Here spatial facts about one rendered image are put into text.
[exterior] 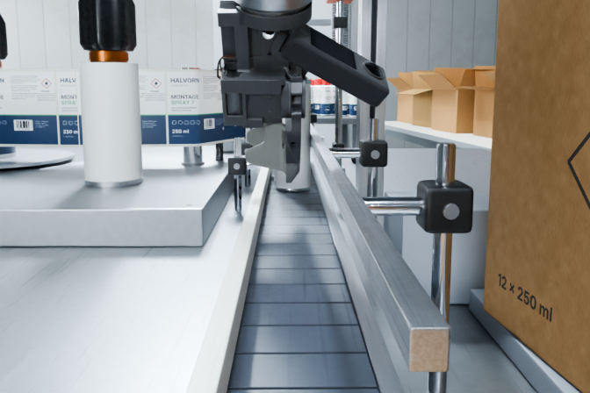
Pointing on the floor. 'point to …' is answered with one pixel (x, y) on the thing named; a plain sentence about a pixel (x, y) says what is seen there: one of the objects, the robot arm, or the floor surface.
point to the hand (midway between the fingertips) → (294, 172)
